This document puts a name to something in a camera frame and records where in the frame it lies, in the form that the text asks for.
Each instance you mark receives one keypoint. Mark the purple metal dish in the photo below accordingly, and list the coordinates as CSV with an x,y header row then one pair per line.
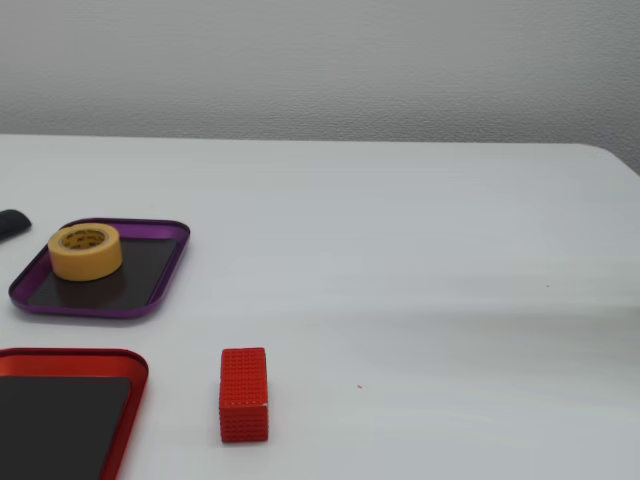
x,y
145,270

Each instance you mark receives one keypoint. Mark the yellow masking tape roll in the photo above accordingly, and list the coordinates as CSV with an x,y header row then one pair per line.
x,y
85,262

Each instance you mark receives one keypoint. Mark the red studded block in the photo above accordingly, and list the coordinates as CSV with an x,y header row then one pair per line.
x,y
243,400

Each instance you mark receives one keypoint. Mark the red metal dish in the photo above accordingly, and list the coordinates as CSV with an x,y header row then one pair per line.
x,y
60,420

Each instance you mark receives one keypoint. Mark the black rounded object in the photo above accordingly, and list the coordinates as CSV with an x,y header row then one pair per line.
x,y
12,221

